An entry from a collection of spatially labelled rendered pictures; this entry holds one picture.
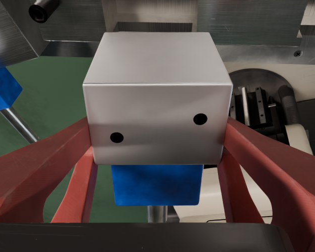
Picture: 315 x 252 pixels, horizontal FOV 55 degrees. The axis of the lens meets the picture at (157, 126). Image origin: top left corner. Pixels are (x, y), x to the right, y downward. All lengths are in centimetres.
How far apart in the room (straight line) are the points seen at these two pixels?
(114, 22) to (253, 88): 83
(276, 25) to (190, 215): 38
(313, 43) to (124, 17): 17
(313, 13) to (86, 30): 14
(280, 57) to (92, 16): 18
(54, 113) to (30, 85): 19
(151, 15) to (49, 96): 137
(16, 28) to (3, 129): 165
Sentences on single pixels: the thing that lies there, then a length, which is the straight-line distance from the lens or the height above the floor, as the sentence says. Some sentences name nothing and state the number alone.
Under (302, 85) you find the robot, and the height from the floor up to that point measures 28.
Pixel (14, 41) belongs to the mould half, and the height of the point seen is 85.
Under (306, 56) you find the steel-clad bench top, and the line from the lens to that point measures 31.
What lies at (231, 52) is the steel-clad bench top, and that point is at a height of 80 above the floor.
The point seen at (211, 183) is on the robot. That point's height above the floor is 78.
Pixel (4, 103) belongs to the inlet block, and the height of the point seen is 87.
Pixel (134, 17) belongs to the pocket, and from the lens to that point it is 21.
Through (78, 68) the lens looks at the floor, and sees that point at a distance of 139.
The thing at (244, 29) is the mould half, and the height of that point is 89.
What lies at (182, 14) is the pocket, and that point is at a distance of 21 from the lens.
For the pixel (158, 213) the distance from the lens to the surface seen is 17.
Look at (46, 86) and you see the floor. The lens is 152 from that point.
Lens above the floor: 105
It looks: 44 degrees down
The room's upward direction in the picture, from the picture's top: 170 degrees counter-clockwise
